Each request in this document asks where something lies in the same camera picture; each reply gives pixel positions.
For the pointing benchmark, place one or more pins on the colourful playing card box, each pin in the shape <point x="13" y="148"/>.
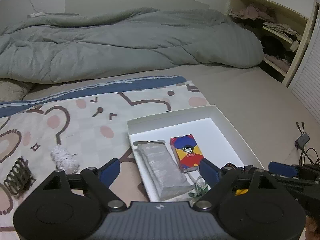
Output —
<point x="187" y="153"/>

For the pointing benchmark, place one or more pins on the cartoon bear blanket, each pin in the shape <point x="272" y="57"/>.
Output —
<point x="90" y="124"/>

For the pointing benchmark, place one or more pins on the person's right hand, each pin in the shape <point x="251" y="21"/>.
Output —
<point x="312" y="229"/>

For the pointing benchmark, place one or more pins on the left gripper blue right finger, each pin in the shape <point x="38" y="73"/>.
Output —
<point x="220" y="184"/>

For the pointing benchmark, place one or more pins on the yellow headlamp with strap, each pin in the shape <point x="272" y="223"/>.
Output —
<point x="241" y="186"/>

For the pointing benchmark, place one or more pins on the grey usb hub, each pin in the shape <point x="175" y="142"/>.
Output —
<point x="302" y="141"/>

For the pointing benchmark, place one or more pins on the grey foil pouch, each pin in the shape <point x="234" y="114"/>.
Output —
<point x="170" y="183"/>

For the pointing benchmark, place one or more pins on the green plastic clip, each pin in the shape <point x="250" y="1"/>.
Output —
<point x="200" y="188"/>

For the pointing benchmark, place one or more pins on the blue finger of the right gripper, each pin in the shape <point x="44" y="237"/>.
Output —
<point x="282" y="169"/>

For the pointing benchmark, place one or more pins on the beige fluffy pillow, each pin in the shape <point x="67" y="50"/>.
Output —
<point x="11" y="90"/>

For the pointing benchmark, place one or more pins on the black claw hair clip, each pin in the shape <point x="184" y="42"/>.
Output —
<point x="20" y="178"/>

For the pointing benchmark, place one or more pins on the right wooden shelf unit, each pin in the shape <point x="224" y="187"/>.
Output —
<point x="284" y="42"/>

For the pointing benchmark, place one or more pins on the pink clothes on shelf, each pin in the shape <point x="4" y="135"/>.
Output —
<point x="252" y="13"/>

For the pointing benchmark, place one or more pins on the white cardboard box tray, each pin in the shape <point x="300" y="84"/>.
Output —
<point x="217" y="138"/>

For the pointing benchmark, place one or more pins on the grey duvet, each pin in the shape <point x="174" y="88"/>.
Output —
<point x="59" y="48"/>

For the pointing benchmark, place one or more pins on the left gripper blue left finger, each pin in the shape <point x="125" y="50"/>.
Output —
<point x="96" y="183"/>

